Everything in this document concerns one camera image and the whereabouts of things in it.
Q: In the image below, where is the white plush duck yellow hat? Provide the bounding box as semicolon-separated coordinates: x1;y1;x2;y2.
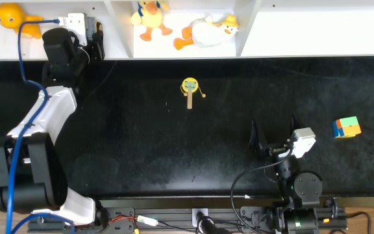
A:
173;14;240;51

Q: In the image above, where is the blue cable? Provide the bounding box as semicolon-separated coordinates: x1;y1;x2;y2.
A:
5;18;76;234

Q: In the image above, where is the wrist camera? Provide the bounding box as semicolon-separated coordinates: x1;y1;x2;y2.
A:
288;127;317;159
57;12;89;47

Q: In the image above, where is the yellow wooden rattle drum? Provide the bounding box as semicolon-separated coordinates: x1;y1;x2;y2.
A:
180;77;207;110

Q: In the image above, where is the many-coloured puzzle cube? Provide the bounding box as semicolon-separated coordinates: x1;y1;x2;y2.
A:
332;116;362;139

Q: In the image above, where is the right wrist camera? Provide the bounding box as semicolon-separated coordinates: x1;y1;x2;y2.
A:
288;127;317;159

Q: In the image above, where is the white shelf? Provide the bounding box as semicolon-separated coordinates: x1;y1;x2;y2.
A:
0;0;374;62

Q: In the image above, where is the yellow rubber duck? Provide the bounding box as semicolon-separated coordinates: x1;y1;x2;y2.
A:
0;2;44;40

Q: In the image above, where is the black cable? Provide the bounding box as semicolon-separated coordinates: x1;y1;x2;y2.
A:
231;148;294;234

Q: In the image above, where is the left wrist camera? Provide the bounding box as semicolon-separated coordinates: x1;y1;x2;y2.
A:
57;12;89;47

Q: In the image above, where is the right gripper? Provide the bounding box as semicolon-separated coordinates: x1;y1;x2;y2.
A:
248;113;302;161

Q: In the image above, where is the mounting rail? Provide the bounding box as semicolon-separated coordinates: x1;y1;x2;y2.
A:
27;204;373;234

